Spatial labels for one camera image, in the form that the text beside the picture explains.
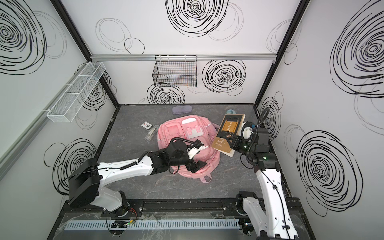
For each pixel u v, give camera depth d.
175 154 0.58
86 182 0.42
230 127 0.75
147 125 1.06
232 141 0.71
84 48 0.87
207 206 0.76
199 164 0.67
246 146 0.61
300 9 0.73
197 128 0.99
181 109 1.15
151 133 1.02
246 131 0.66
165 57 0.91
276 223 0.39
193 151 0.66
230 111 1.11
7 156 0.51
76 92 0.72
